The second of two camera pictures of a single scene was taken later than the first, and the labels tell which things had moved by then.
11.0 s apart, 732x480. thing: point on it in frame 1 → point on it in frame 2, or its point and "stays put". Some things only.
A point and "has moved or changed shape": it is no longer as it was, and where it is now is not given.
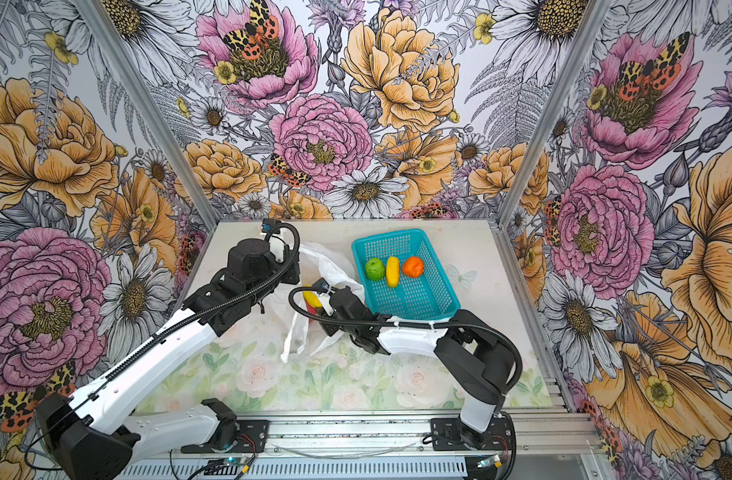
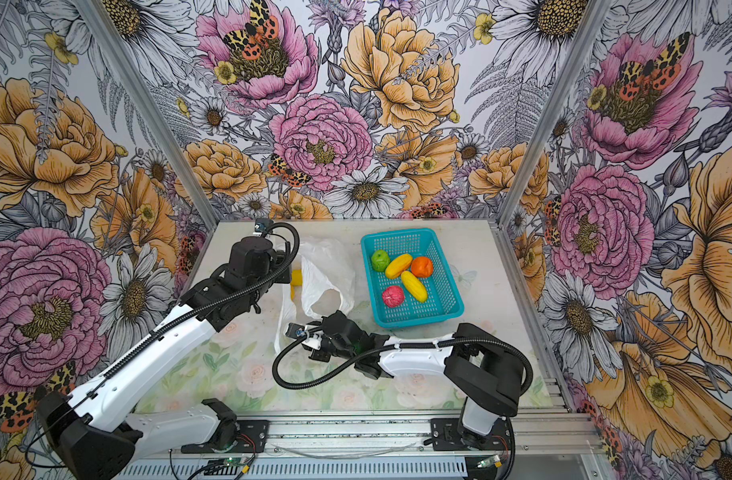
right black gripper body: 335,323 → 327,348
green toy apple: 375,269 has moved or changed shape
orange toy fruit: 413,267 has moved or changed shape
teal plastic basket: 403,276 has moved or changed shape
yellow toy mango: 312,298 → 414,286
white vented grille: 289,470 stays put
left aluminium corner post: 106,32 stays put
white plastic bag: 317,261 has moved or changed shape
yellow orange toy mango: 393,271 has moved or changed shape
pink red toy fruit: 311,310 → 393,296
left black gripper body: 261,289 stays put
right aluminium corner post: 590,19 stays put
